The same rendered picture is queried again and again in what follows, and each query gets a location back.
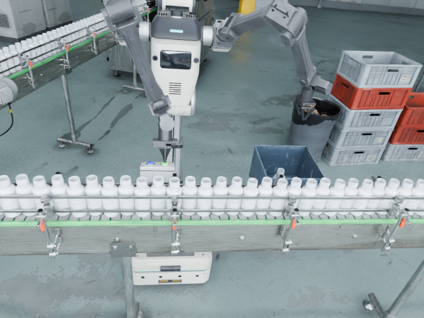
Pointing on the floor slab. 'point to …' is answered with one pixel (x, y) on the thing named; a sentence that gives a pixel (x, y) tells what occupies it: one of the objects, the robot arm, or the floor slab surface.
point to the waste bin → (313, 127)
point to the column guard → (247, 6)
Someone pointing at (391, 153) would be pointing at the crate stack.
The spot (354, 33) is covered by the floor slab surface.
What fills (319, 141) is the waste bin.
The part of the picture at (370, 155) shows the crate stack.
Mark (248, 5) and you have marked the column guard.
